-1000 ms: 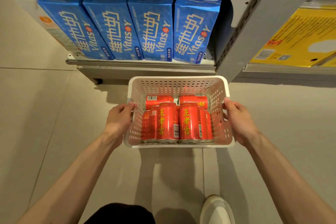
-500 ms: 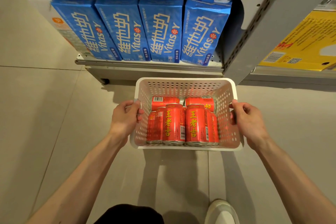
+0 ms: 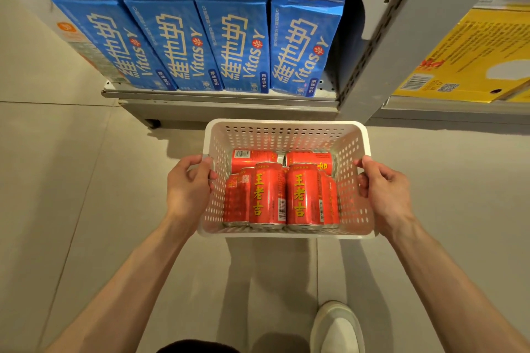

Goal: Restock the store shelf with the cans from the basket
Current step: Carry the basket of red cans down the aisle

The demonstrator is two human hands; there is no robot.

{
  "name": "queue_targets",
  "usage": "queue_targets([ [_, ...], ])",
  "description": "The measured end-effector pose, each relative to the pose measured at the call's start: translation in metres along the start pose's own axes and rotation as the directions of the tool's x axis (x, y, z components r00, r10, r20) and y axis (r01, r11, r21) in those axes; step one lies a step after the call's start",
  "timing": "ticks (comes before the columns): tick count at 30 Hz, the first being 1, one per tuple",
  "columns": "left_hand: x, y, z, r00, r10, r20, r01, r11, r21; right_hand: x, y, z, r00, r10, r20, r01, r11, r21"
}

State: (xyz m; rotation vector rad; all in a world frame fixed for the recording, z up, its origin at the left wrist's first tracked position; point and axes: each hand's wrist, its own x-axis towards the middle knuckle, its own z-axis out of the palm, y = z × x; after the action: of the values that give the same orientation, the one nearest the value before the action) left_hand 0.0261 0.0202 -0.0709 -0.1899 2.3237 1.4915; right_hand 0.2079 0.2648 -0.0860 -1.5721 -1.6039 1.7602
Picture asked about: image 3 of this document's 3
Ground grey metal shelf unit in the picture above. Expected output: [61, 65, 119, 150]
[46, 0, 530, 130]

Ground person's right forearm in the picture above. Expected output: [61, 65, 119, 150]
[380, 216, 530, 353]

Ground group of red drink cans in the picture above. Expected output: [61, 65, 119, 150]
[223, 149, 341, 230]

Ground white perforated plastic basket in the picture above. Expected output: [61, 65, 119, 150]
[197, 119, 379, 240]

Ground blue drink carton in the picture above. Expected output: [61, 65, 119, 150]
[18, 0, 179, 91]
[123, 0, 224, 92]
[270, 0, 347, 98]
[195, 0, 271, 94]

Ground person's left forearm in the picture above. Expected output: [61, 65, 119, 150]
[43, 216, 197, 353]

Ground white shoe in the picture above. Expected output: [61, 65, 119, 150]
[310, 301, 366, 353]

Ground large yellow cardboard box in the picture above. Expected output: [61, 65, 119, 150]
[392, 7, 530, 104]

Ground black shorts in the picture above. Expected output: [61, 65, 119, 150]
[157, 339, 241, 353]

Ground person's left hand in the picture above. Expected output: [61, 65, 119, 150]
[166, 154, 219, 233]

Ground person's right hand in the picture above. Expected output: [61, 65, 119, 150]
[353, 155, 415, 238]

